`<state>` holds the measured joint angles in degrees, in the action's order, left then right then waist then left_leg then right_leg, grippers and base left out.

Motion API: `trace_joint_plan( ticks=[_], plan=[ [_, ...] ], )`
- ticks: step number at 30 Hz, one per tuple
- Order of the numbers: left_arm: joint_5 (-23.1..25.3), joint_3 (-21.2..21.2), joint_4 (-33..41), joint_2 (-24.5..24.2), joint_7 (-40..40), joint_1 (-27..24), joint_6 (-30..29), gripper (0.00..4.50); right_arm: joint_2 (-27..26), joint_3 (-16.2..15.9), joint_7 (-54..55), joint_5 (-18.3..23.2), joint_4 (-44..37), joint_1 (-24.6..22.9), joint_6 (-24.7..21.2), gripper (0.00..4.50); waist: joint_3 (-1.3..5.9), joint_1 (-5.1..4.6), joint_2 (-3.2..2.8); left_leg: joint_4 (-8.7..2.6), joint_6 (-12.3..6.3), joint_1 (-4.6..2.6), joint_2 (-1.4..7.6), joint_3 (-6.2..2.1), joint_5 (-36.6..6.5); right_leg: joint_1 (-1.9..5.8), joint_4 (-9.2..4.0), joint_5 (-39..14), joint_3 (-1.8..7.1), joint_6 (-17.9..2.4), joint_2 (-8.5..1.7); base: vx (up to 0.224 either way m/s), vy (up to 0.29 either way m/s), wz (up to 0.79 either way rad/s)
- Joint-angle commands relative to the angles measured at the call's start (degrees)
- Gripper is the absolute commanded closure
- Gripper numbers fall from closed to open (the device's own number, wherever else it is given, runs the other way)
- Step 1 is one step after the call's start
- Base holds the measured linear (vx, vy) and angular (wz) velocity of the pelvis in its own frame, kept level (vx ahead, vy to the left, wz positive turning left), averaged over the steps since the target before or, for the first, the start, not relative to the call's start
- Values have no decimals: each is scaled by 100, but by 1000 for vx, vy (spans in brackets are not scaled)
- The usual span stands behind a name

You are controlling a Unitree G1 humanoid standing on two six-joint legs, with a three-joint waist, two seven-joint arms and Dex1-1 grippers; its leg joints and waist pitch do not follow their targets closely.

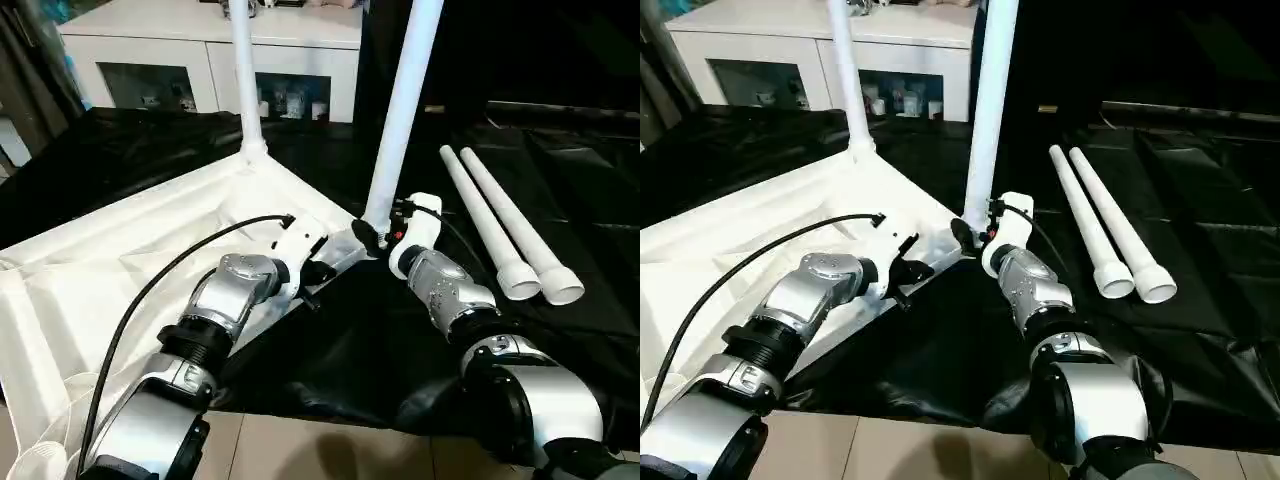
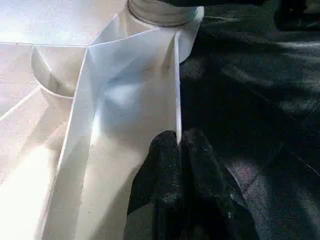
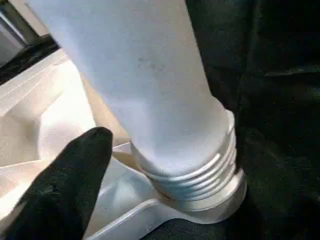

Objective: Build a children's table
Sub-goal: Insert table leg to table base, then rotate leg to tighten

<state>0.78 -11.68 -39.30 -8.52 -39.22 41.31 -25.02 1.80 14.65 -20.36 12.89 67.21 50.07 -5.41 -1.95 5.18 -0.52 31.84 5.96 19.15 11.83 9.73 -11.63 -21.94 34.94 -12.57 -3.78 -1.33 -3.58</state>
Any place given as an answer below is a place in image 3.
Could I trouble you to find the white plastic table leg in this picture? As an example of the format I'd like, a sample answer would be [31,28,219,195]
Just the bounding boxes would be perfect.
[25,0,240,203]

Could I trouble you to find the white plastic table top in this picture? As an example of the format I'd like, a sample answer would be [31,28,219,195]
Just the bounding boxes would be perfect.
[0,50,248,240]

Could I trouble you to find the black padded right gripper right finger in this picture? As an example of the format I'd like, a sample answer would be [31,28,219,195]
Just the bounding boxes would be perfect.
[240,131,320,240]

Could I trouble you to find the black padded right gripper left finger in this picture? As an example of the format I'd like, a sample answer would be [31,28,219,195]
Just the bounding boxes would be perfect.
[0,126,115,240]

